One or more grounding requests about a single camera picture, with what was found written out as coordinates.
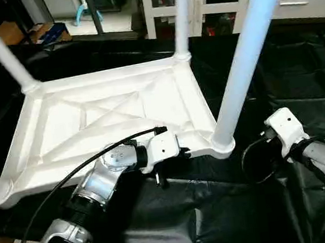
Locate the white plastic table top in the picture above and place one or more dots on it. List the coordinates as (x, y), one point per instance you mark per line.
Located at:
(109, 116)

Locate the black work mat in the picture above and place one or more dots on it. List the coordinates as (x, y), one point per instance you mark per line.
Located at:
(286, 72)

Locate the light blue hanger hook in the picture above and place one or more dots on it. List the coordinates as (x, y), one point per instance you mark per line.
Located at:
(82, 13)

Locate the small blue box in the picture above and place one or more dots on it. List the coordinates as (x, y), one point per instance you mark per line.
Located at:
(50, 33)

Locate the cardboard box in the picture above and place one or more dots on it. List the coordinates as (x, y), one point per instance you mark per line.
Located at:
(6, 34)

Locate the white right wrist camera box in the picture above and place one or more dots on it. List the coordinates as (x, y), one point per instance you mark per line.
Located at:
(286, 131)

